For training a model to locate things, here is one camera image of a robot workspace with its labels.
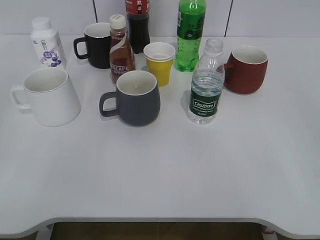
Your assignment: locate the clear water bottle green label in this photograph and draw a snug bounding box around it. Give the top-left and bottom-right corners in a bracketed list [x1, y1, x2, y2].
[188, 38, 225, 125]

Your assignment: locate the white ceramic mug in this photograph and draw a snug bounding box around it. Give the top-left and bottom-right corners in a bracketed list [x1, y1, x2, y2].
[10, 67, 81, 127]

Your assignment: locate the grey ceramic mug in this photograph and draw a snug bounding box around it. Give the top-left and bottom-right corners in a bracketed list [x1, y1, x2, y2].
[99, 70, 161, 127]

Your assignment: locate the red ceramic mug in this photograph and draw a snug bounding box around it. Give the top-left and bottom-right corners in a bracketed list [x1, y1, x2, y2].
[224, 45, 268, 95]

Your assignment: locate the black ceramic mug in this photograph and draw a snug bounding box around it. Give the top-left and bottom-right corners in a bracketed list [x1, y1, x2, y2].
[73, 22, 112, 69]

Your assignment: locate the yellow paper cup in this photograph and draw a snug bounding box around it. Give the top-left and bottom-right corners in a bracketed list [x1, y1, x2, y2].
[143, 42, 176, 87]

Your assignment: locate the brown Nescafe coffee bottle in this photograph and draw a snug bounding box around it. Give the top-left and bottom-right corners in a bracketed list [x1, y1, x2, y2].
[109, 14, 136, 84]

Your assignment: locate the dark cola bottle red label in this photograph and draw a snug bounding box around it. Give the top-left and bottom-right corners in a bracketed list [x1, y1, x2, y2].
[125, 0, 150, 54]

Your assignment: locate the green soda bottle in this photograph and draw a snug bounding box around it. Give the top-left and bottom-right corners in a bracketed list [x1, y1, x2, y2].
[175, 0, 207, 72]

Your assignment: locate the white yogurt drink bottle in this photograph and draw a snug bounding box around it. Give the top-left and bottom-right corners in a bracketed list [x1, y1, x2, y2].
[30, 17, 67, 70]

